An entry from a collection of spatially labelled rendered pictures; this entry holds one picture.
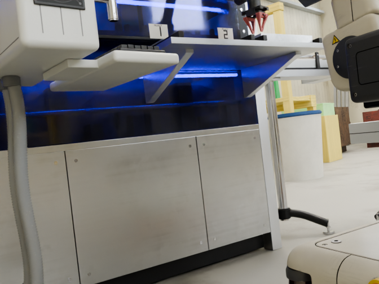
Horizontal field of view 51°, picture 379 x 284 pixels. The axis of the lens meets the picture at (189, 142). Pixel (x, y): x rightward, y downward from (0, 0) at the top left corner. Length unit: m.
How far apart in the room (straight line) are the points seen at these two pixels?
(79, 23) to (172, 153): 0.81
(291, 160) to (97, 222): 3.07
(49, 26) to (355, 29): 0.71
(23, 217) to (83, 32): 0.54
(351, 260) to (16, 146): 0.89
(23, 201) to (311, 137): 3.50
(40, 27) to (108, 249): 0.89
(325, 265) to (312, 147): 3.42
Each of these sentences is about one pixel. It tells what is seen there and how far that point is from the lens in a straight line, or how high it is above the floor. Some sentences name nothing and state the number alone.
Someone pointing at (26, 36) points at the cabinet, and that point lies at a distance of 0.92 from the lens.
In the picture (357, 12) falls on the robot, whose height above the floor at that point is 0.82.
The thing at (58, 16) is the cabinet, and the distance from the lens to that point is 0.96.
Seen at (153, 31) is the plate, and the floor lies 1.02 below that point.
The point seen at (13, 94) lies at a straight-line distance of 1.20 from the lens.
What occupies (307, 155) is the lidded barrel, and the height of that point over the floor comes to 0.26.
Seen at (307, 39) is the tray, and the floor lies 0.90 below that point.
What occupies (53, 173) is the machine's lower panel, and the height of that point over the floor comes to 0.51.
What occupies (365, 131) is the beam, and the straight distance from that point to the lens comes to 2.48.
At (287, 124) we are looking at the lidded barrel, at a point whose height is 0.60.
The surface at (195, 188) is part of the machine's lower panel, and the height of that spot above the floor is 0.36.
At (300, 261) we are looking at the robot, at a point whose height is 0.26.
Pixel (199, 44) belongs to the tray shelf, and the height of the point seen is 0.86.
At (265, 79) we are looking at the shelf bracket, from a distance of 1.75.
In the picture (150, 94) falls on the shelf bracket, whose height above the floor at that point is 0.76.
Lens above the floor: 0.57
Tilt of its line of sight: level
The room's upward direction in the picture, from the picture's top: 7 degrees counter-clockwise
